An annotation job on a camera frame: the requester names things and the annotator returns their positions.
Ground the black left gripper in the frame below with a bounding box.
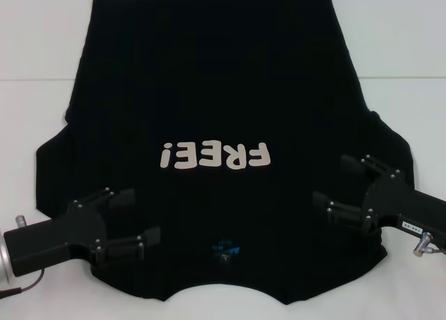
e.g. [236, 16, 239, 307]
[3, 187, 162, 279]

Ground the black shirt with FREE print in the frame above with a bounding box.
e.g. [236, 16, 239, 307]
[34, 0, 415, 307]

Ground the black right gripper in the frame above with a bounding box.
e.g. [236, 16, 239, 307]
[312, 153, 446, 247]

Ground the left arm cable with plug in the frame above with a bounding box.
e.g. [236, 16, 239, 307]
[0, 214, 46, 294]

